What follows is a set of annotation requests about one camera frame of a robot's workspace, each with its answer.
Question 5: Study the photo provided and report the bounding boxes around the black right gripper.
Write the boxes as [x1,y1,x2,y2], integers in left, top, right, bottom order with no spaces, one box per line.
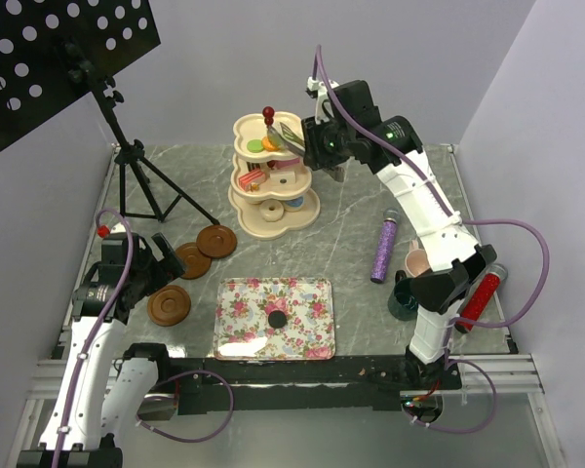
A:
[300,110,356,172]

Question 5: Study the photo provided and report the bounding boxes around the metal serving tongs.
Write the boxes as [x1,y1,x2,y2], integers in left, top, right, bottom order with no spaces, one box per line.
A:
[266,121,347,184]

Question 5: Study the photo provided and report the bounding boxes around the brown wooden saucer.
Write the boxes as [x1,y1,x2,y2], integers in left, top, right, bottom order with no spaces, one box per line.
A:
[147,285,191,327]
[175,242,212,280]
[196,225,237,259]

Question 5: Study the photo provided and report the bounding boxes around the white cake slice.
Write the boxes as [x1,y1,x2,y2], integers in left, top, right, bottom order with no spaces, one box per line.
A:
[269,170,296,190]

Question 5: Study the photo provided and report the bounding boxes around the pink cake slice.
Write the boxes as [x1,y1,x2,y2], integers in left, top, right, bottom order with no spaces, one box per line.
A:
[272,158,300,171]

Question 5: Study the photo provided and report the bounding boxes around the orange macaron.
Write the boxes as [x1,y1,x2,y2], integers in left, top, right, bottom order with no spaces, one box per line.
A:
[261,136,279,152]

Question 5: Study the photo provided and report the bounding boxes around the blue glazed donut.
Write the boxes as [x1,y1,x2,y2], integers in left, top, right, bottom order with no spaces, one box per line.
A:
[283,196,305,213]

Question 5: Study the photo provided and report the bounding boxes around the cream three-tier cake stand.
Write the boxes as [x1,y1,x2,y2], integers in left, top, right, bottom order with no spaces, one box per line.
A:
[228,106,321,240]

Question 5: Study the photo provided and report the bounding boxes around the red striped cake slice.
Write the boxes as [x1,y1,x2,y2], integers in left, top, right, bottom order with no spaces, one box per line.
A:
[238,170,266,192]

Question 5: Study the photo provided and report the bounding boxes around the cream glazed donut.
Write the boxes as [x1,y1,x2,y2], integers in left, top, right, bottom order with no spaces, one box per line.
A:
[259,199,285,222]

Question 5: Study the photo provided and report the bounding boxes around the colourful macarons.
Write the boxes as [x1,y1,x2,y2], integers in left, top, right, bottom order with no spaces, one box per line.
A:
[267,310,288,330]

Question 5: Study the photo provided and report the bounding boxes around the pink cup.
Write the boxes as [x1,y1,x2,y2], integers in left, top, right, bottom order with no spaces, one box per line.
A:
[404,239,430,278]

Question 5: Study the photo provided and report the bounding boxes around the dark green mug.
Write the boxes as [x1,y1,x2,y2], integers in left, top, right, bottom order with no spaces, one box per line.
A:
[387,270,418,322]

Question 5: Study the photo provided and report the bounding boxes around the black perforated music stand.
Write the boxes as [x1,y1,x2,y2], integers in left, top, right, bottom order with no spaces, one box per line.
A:
[0,0,218,224]

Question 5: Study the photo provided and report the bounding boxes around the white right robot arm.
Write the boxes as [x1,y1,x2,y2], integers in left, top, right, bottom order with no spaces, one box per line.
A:
[301,78,496,389]

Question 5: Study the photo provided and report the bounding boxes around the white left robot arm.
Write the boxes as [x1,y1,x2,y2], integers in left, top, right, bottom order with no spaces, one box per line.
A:
[17,232,185,467]

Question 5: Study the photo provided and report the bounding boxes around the purple glitter microphone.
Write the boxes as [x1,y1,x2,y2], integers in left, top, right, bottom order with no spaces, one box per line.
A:
[370,208,401,284]

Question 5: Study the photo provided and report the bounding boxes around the floral serving tray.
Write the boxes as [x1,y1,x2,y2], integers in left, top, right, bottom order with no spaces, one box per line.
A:
[213,277,336,362]

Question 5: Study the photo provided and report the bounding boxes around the red glitter microphone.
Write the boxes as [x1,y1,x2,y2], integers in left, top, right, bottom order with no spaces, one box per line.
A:
[455,263,508,333]

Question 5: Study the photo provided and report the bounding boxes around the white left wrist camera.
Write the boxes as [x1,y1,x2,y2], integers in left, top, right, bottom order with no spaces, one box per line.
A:
[98,222,126,237]

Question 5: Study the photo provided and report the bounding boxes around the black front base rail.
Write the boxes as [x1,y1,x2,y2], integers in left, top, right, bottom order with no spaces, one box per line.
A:
[175,355,420,415]

